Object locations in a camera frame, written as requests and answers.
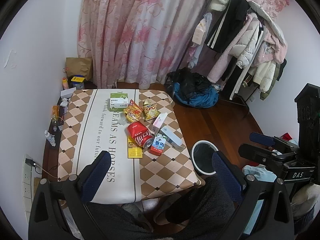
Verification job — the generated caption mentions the pink floral curtain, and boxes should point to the pink floral curtain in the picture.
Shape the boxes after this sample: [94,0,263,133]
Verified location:
[76,0,292,90]

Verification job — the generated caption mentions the yellow black box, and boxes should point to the yellow black box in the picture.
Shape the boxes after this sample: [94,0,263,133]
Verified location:
[69,75,85,89]

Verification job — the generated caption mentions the cream fleece jacket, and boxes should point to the cream fleece jacket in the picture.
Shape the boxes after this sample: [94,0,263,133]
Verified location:
[253,60,276,93]

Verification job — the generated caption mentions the crumpled clear plastic wrapper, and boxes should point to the crumpled clear plastic wrapper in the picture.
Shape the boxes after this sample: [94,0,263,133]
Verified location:
[117,112,128,125]

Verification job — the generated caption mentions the light blue blanket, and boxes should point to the light blue blanket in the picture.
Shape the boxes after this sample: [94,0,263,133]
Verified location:
[242,165,277,235]

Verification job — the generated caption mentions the orange bottle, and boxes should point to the orange bottle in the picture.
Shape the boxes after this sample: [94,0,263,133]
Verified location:
[62,77,69,90]

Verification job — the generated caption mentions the yellow card packet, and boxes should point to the yellow card packet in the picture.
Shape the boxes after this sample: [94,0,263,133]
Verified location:
[127,136,143,159]

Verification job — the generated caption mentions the white spray bottle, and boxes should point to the white spray bottle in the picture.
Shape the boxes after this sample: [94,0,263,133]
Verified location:
[44,130,56,147]

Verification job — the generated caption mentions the orange fries snack bag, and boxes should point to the orange fries snack bag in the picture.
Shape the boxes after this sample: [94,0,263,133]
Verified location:
[123,100,143,122]

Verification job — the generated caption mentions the black jacket white stripes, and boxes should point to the black jacket white stripes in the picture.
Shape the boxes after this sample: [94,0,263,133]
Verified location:
[205,0,249,53]

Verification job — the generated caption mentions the black clothes rack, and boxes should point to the black clothes rack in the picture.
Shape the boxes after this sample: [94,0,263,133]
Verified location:
[183,0,264,108]

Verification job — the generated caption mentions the yellow panda snack bag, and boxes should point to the yellow panda snack bag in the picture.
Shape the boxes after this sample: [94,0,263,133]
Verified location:
[143,98,160,121]

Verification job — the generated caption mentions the pink white long box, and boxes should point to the pink white long box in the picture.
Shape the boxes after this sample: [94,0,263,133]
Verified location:
[150,113,168,133]

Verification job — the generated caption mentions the green white tissue box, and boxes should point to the green white tissue box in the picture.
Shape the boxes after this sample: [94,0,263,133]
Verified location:
[110,93,129,112]

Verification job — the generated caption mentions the red cola can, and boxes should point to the red cola can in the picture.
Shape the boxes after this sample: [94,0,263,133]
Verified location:
[127,121,153,148]

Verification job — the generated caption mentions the white rimmed trash bin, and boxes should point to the white rimmed trash bin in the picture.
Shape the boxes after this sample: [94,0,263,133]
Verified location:
[190,140,218,176]

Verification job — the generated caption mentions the pink fluffy coat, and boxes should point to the pink fluffy coat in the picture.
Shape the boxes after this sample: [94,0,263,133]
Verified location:
[252,25,287,67]

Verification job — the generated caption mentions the blue white milk carton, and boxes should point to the blue white milk carton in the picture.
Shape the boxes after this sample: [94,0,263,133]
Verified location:
[149,133,167,156]

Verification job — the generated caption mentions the brown paper bag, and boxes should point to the brown paper bag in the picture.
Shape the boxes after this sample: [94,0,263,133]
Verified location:
[65,57,93,81]

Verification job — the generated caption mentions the black fleece trouser legs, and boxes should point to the black fleece trouser legs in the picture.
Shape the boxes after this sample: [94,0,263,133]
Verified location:
[87,176,235,239]

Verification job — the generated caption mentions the white wall power strip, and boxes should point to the white wall power strip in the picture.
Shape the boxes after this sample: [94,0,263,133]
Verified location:
[22,154,33,222]

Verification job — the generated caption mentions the white puffer jacket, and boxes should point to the white puffer jacket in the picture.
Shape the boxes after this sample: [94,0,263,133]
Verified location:
[229,13,262,69]

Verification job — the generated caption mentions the blue and black clothes pile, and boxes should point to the blue and black clothes pile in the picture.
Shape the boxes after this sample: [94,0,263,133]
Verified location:
[165,67,219,108]

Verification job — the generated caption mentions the black charger plug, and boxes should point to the black charger plug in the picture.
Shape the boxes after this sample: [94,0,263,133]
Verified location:
[25,158,36,167]

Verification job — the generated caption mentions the beige hanging tote bag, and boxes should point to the beige hanging tote bag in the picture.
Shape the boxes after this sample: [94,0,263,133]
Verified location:
[192,19,207,45]

